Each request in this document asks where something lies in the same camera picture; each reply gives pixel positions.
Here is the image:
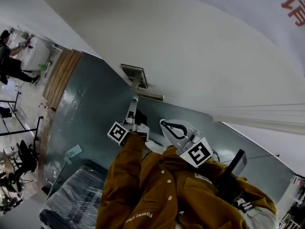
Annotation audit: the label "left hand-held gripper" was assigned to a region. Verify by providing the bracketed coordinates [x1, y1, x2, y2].
[107, 95, 150, 147]

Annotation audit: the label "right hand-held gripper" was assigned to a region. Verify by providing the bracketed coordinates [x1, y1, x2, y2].
[160, 119, 214, 168]

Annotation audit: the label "silver door lock handle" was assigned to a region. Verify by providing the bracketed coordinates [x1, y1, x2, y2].
[121, 63, 165, 102]

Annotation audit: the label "person's left forearm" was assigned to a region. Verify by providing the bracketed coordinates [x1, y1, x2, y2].
[101, 134, 149, 205]

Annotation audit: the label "white shoe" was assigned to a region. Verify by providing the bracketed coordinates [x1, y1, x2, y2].
[144, 139, 168, 155]

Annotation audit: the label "mustard brown jacket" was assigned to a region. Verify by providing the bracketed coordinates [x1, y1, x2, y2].
[95, 134, 278, 229]

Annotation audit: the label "black chest-mounted device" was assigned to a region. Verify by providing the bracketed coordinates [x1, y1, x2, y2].
[220, 149, 248, 194]

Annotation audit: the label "wooden steps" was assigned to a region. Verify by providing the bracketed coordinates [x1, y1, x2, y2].
[42, 49, 83, 112]

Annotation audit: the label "plastic-wrapped black machine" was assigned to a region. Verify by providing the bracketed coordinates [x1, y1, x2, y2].
[39, 159, 110, 229]

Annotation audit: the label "white appliance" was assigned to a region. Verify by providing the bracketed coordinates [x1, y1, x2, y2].
[20, 36, 52, 73]

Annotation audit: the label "black metal stand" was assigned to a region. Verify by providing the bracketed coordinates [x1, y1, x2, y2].
[0, 91, 45, 154]

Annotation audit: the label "black office chair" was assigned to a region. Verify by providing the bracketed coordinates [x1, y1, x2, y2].
[10, 139, 39, 177]

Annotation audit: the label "metal rack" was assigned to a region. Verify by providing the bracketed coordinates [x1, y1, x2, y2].
[278, 174, 305, 229]

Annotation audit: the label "thin black cable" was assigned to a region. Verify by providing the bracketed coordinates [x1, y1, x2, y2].
[246, 153, 282, 160]

